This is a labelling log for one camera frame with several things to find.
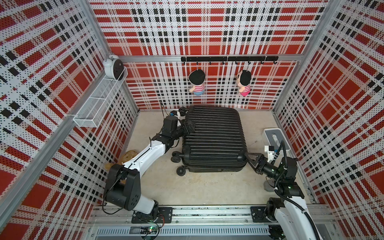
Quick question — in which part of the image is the black wall hook rail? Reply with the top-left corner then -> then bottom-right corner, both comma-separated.
181,56 -> 279,64

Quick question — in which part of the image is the doll with pink skirt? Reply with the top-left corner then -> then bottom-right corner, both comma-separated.
236,70 -> 252,97

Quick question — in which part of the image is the doll with blue shorts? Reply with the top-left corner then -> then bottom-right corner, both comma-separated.
189,69 -> 206,96

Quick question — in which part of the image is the green circuit board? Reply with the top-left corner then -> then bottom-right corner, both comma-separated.
140,224 -> 161,240

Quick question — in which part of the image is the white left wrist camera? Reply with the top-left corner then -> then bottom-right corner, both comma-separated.
169,110 -> 181,120

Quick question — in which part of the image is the white wire mesh shelf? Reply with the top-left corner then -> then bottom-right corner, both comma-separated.
74,67 -> 128,128

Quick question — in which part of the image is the black ribbed hard suitcase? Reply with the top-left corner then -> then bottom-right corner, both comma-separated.
171,106 -> 247,176

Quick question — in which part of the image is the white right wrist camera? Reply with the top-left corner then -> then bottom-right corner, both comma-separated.
265,146 -> 280,164

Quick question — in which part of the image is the white alarm clock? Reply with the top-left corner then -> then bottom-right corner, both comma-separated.
103,55 -> 125,81

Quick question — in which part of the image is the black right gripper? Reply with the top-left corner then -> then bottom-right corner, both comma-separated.
244,153 -> 283,182

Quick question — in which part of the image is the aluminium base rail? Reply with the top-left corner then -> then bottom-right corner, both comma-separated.
85,205 -> 337,240

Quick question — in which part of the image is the white grey tissue box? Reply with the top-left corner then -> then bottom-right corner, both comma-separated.
262,128 -> 291,152

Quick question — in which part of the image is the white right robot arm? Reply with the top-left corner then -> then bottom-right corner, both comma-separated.
245,153 -> 323,240

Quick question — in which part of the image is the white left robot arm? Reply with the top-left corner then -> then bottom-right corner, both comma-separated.
103,116 -> 196,223

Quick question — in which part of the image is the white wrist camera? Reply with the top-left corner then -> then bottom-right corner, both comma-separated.
265,146 -> 280,164
169,110 -> 181,120

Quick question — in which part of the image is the brown teddy bear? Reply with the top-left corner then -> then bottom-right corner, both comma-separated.
105,150 -> 138,177

